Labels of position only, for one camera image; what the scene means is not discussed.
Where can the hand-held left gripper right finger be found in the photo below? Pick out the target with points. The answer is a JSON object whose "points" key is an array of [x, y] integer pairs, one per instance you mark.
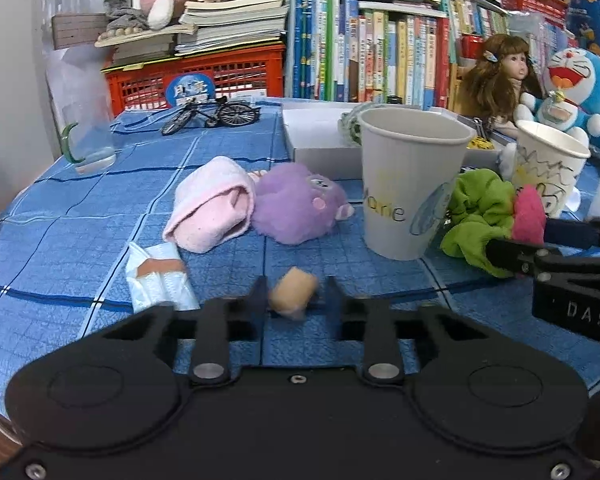
{"points": [[336, 296]]}

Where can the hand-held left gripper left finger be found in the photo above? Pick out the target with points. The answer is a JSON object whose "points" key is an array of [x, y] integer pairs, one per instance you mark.
{"points": [[256, 296]]}

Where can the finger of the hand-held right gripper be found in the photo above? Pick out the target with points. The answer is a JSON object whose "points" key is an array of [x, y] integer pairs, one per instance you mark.
{"points": [[570, 234], [515, 254]]}

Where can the green scrunchie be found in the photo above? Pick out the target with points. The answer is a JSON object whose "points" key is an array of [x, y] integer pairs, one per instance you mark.
{"points": [[477, 210]]}

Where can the purple plush toy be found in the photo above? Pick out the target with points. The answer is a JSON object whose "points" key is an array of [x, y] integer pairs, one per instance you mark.
{"points": [[295, 205]]}

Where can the pink towel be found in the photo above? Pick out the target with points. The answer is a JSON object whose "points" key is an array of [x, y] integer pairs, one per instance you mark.
{"points": [[205, 205]]}

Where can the shallow white box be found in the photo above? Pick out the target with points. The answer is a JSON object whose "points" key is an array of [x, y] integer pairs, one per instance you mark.
{"points": [[315, 140]]}

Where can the scribbled white paper cup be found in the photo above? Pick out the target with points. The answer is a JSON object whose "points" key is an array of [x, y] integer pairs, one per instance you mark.
{"points": [[550, 165]]}

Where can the small white plush toy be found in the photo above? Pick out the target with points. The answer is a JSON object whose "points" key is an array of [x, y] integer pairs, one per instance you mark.
{"points": [[506, 160]]}

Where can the yellow and black sequin pouch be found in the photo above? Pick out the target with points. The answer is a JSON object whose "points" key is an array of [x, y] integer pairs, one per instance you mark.
{"points": [[480, 143]]}

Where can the plain white paper cup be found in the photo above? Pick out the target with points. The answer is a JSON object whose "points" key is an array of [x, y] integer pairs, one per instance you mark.
{"points": [[405, 185]]}

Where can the blue cat plush toy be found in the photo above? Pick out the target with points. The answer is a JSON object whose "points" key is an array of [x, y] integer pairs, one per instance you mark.
{"points": [[577, 90]]}

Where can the brown-haired doll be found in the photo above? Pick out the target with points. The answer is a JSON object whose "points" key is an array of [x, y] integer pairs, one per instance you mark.
{"points": [[500, 80]]}

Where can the green knit cloth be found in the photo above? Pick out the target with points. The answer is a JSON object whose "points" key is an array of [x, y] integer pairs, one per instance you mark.
{"points": [[350, 125]]}

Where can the blue checked tablecloth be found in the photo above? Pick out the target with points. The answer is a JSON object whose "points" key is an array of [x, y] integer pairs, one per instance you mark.
{"points": [[80, 240]]}

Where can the black model bicycle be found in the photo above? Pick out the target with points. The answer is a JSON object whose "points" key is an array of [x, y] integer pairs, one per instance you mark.
{"points": [[215, 114]]}

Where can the red tin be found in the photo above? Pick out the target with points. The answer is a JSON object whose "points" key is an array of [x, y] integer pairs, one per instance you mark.
{"points": [[471, 49]]}

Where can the blue printed carton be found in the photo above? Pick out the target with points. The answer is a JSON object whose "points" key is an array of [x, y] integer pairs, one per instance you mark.
{"points": [[592, 15]]}

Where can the red plastic crate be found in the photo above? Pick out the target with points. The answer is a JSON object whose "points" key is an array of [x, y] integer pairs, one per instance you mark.
{"points": [[250, 72]]}

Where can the clear glass cup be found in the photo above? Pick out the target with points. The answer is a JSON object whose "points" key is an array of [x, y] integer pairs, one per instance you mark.
{"points": [[87, 125]]}

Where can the row of upright books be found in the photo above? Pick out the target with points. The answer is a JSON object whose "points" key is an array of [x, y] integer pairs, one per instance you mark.
{"points": [[380, 55]]}

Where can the stack of paperback books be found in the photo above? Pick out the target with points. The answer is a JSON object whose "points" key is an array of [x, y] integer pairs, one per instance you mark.
{"points": [[235, 15]]}

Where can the wooden bead massager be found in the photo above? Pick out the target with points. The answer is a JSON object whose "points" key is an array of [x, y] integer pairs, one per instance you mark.
{"points": [[120, 35]]}

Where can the grey plush toy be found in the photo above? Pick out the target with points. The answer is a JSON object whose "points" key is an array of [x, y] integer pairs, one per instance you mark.
{"points": [[122, 15]]}

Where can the brown cardboard box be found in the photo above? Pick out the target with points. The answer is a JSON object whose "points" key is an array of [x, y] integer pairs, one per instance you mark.
{"points": [[77, 30]]}

